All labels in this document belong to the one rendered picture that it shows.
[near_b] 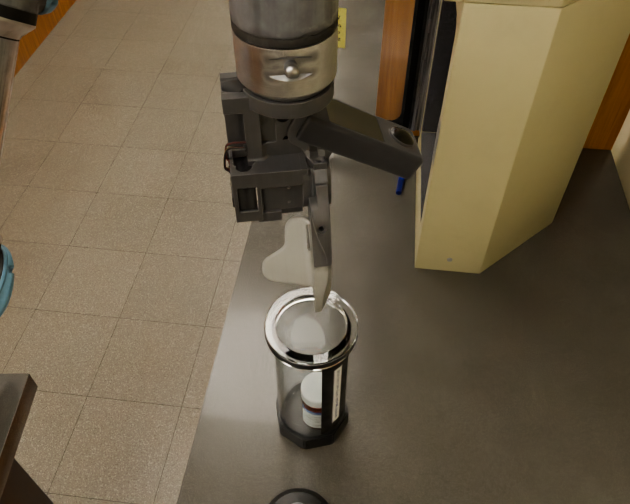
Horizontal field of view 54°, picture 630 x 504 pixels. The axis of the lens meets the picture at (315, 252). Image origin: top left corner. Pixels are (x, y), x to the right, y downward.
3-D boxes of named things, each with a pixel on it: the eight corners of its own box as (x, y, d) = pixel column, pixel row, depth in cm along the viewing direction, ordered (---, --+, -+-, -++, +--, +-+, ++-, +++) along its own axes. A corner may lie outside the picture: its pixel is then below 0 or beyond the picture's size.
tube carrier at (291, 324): (358, 440, 83) (368, 355, 67) (279, 455, 82) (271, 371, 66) (341, 372, 90) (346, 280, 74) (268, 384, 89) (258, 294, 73)
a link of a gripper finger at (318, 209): (307, 259, 55) (299, 163, 54) (326, 257, 56) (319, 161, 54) (313, 271, 51) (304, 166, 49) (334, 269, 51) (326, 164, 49)
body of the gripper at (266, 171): (233, 172, 57) (218, 55, 48) (324, 164, 58) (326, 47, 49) (237, 231, 52) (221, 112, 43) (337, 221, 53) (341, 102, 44)
